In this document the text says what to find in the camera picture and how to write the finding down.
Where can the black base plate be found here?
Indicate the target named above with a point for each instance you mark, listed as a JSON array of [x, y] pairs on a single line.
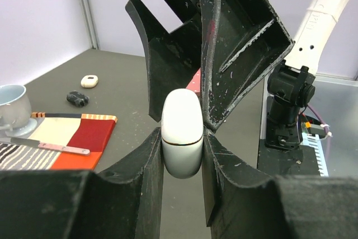
[[283, 149]]

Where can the beige earbud case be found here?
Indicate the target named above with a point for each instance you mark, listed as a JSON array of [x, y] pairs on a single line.
[[89, 81]]

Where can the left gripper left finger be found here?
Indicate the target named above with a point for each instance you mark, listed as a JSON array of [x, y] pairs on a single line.
[[122, 201]]

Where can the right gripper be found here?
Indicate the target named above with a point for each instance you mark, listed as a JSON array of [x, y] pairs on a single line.
[[242, 41]]

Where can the pink dotted plate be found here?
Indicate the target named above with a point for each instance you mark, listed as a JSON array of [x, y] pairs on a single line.
[[195, 84]]

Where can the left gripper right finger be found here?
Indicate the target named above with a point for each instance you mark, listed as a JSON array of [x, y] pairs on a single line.
[[243, 202]]

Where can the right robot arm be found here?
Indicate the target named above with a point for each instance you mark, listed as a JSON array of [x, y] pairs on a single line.
[[291, 81]]

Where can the black earbud case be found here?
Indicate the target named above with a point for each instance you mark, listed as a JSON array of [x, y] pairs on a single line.
[[77, 99]]

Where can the knife with pink handle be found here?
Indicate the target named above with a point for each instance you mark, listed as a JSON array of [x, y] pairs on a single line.
[[48, 146]]

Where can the white earbud charging case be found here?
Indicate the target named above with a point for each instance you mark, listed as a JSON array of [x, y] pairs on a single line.
[[182, 133]]

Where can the patchwork placemat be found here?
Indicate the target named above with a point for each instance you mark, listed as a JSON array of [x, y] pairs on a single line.
[[89, 131]]

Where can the light blue mug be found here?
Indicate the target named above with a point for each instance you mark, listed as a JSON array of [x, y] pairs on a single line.
[[16, 120]]

